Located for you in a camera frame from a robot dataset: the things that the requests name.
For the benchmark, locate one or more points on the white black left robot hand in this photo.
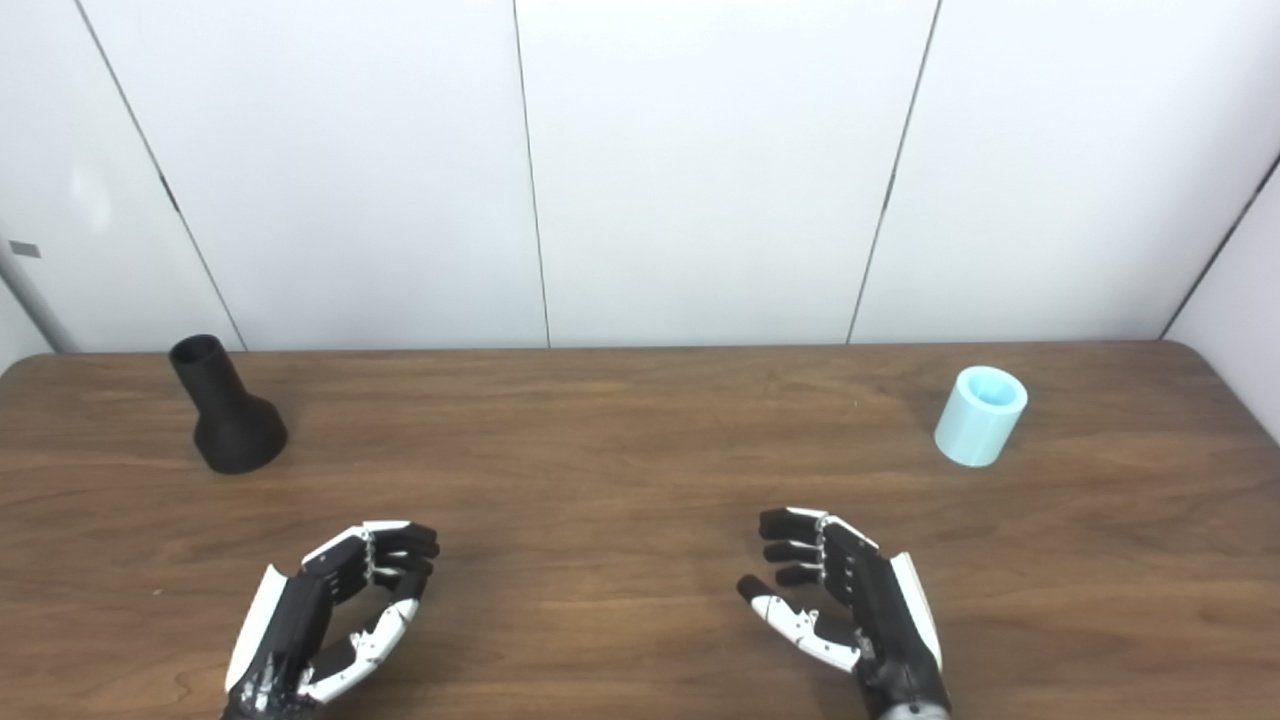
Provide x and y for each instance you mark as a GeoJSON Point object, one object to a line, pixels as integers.
{"type": "Point", "coordinates": [290, 620]}

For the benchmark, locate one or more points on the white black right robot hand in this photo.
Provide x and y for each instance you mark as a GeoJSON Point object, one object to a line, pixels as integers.
{"type": "Point", "coordinates": [885, 620]}

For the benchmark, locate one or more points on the black funnel-shaped nozzle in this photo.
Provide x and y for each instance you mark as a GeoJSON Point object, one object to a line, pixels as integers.
{"type": "Point", "coordinates": [235, 430]}

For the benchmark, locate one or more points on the light blue cylinder cup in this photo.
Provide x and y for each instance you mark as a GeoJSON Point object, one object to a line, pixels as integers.
{"type": "Point", "coordinates": [970, 430]}

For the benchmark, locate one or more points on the gray wall corner post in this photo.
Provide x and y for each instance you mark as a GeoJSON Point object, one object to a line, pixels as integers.
{"type": "Point", "coordinates": [35, 300]}

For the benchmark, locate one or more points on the small gray wall label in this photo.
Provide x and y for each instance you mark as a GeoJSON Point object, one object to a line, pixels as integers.
{"type": "Point", "coordinates": [25, 250]}

